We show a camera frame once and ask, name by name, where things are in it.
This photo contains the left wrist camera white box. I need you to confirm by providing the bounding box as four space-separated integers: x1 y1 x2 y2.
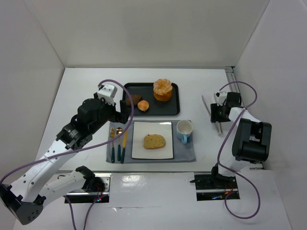
97 83 118 106

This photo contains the black baking tray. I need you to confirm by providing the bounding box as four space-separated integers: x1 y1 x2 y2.
124 82 180 116

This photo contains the light blue mug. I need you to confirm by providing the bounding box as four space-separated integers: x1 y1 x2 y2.
176 120 193 144

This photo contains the gold knife green handle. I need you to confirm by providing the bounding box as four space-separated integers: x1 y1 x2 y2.
120 131 128 163

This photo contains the aluminium frame rail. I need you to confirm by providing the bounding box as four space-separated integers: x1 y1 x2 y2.
221 68 260 172

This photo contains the gold fork green handle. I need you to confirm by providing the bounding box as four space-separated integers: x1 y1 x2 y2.
110 127 115 163

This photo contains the gold spoon green handle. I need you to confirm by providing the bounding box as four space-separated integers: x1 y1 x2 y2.
116 127 123 161

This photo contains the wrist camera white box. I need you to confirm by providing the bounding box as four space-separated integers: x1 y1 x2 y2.
213 91 227 106
97 83 118 106

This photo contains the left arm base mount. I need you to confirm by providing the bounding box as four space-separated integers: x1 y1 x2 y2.
66 172 111 204

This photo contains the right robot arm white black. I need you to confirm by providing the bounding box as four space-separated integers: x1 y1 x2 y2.
209 91 272 188

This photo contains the seeded bread slice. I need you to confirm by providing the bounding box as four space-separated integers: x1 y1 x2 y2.
143 134 165 150

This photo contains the brown chocolate croissant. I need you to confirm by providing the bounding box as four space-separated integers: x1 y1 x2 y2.
126 94 142 107

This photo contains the small round bun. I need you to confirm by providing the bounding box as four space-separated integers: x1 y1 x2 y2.
137 100 149 112

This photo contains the large sugared orange brioche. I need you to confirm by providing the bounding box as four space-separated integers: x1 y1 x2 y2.
153 79 173 102

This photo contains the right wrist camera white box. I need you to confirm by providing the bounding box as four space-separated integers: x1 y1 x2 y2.
213 91 227 106

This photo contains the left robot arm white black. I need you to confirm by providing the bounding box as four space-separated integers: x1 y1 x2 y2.
0 94 131 225

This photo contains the white square plate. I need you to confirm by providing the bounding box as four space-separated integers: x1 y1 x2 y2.
131 121 174 160

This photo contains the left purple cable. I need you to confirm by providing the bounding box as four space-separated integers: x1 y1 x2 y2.
0 79 135 230

